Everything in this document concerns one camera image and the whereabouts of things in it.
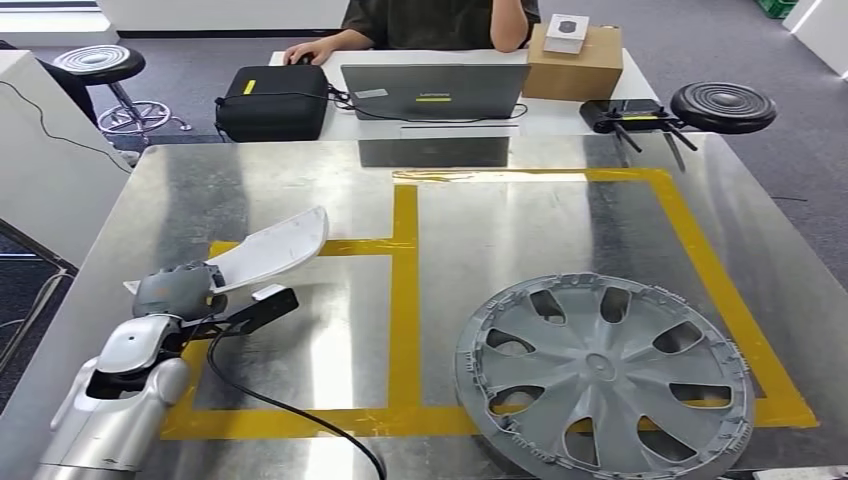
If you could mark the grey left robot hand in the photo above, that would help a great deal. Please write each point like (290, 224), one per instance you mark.
(175, 295)

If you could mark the white plastic body part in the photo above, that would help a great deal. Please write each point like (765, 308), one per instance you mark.
(278, 248)

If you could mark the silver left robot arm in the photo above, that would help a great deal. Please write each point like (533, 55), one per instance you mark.
(112, 417)

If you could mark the yellow tape on workbench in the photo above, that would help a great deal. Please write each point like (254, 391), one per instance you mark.
(404, 298)

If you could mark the steel workbench table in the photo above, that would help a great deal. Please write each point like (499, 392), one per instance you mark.
(517, 225)

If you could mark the black carrying case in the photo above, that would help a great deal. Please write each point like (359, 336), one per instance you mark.
(272, 106)

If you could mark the black seat chrome stool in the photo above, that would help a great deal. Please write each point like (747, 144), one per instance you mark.
(99, 63)

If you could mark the grey laptop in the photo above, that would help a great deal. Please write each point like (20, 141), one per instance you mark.
(430, 89)

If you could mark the person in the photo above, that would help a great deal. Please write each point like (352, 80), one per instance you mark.
(430, 23)

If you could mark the white desk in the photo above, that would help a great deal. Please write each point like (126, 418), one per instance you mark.
(563, 116)

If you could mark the grey plastic wheel hubcap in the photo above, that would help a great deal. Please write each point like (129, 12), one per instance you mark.
(599, 364)

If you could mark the brown cardboard box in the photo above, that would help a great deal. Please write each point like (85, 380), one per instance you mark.
(573, 73)

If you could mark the small white product box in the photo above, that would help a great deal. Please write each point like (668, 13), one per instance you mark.
(564, 33)

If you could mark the black router with antennas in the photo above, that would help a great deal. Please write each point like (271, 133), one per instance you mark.
(619, 112)

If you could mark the green plastic crate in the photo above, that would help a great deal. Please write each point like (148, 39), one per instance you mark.
(776, 8)

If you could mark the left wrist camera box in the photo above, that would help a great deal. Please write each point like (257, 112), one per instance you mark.
(272, 308)

